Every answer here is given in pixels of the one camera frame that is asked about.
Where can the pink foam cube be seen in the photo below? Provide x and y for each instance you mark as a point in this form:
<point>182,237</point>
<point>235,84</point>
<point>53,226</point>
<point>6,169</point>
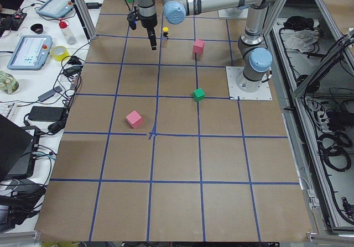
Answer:
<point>134,119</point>

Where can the yellow tape roll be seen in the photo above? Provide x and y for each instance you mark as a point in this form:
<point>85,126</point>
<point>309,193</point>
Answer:
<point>60,53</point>

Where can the pink cube near centre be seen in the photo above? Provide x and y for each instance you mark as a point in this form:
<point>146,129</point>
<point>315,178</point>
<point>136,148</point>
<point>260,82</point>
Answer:
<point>198,47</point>

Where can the teach pendant tablet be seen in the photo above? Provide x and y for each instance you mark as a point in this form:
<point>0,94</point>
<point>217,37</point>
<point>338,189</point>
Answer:
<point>55,8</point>
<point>31,52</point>

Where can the black laptop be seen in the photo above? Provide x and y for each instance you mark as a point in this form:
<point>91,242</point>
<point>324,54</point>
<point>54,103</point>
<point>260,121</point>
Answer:
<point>18,145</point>

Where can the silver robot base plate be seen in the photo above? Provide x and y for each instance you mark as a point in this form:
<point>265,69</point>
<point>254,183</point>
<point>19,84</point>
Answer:
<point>242,89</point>

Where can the black power adapter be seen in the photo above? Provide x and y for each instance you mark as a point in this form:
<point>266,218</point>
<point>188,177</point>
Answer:
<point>45,114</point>

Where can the aluminium frame post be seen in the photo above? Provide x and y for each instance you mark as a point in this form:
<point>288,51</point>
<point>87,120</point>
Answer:
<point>85,19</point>

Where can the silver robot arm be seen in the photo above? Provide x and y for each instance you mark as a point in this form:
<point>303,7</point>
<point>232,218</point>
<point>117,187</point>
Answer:
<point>257,59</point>

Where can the yellow push button switch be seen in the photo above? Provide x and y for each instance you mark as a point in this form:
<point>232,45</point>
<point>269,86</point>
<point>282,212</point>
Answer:
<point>165,31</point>

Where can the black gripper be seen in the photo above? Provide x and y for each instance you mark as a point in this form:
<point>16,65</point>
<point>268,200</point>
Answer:
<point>147,22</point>

